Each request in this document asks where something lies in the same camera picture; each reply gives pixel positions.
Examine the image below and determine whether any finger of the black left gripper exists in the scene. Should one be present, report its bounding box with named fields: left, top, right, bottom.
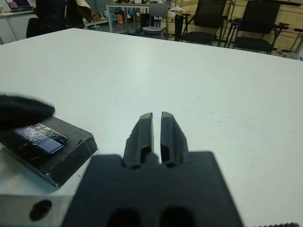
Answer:
left=0, top=94, right=56, bottom=130

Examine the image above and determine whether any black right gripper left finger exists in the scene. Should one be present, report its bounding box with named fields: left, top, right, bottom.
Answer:
left=122, top=112, right=155, bottom=166

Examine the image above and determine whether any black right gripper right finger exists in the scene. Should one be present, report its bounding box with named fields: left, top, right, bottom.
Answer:
left=160, top=111, right=190, bottom=166

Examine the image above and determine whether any black printed box lid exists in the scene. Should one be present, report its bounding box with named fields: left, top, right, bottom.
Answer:
left=0, top=117, right=99, bottom=189

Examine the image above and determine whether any black box base white insert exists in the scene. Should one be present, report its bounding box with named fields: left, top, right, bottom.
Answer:
left=0, top=141, right=60, bottom=189

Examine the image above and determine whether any white side desk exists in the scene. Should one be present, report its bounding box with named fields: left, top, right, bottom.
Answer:
left=0, top=9, right=40, bottom=45

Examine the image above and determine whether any black office chair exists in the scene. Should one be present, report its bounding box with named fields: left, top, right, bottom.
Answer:
left=26, top=0, right=85, bottom=39

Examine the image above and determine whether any open laptop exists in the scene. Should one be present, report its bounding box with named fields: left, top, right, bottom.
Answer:
left=6, top=0, right=34, bottom=12

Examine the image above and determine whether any black computer tower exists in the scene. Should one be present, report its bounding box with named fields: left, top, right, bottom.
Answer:
left=140, top=13, right=152, bottom=31

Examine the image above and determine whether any beige jacket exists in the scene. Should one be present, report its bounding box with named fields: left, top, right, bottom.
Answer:
left=75, top=0, right=92, bottom=22

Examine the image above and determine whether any blue water bottle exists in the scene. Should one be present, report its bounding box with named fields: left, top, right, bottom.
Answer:
left=109, top=11, right=118, bottom=27

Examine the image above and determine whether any grey chair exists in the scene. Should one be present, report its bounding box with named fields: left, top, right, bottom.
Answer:
left=142, top=2, right=171, bottom=40

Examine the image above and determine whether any black mesh chair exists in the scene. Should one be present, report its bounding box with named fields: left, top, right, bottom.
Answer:
left=174, top=0, right=229, bottom=46
left=231, top=0, right=289, bottom=55

